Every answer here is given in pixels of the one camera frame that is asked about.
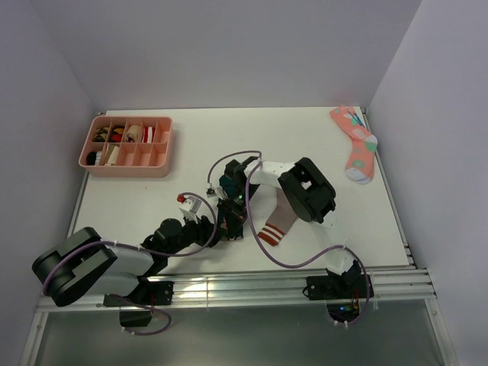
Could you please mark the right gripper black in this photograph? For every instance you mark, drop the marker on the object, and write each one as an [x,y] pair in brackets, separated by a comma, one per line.
[234,215]

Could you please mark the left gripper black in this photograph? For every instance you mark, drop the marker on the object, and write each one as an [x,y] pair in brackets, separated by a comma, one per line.
[205,230]

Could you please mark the dark green patterned sock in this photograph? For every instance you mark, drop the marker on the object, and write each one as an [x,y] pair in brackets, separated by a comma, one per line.
[233,231]

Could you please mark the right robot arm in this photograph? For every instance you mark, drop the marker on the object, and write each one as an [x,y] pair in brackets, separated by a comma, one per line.
[302,193]

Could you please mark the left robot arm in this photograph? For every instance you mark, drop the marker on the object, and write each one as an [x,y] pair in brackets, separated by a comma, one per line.
[86,264]

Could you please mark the taupe sock red striped cuff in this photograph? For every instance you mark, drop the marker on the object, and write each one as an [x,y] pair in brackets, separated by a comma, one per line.
[280,221]

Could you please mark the rolled red white sock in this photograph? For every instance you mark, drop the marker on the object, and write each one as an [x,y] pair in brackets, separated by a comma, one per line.
[148,134]

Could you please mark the rolled beige sock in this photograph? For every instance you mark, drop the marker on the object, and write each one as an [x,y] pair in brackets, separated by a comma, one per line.
[111,154]

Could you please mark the rolled tan pink sock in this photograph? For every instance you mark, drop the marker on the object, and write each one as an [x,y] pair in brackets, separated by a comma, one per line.
[132,134]

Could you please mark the pink divided organizer tray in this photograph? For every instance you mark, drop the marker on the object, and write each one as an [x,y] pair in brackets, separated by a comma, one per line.
[135,160]

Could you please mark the rolled dark red sock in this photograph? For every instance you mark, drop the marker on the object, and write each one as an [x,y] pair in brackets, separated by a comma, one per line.
[116,135]

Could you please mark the rolled black white sock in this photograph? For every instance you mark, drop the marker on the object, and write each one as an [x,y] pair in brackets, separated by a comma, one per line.
[93,158]

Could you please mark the pink patterned sock pair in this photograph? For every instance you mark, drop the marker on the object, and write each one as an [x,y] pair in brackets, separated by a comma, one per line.
[360,165]

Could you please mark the rolled brown black sock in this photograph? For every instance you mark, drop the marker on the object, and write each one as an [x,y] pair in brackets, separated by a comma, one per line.
[100,135]

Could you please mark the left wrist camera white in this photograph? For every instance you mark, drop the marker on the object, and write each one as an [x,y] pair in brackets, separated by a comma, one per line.
[189,207]

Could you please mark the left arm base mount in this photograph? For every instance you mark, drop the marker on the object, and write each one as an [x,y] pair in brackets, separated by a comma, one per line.
[141,306]

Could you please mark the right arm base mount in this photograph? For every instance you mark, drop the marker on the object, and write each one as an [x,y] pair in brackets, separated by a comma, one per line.
[342,299]

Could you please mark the aluminium rail frame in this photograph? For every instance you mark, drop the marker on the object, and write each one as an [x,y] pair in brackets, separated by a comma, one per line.
[231,305]

